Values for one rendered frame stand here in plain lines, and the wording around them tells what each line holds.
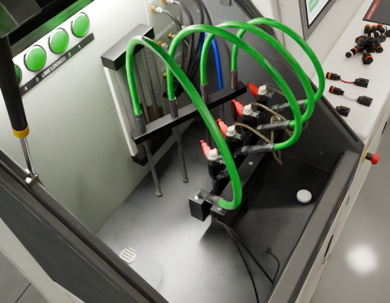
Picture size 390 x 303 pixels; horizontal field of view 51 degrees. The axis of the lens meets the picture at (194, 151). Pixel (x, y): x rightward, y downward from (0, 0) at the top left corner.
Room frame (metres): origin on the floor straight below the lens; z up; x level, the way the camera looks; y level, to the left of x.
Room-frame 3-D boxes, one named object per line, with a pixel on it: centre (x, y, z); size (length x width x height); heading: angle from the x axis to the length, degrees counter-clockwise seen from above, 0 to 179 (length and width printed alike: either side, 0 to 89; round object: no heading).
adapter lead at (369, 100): (0.85, -0.46, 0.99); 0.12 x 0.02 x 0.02; 48
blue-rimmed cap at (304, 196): (0.63, -0.29, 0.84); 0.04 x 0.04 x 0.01
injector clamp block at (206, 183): (0.68, -0.11, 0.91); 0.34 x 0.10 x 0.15; 142
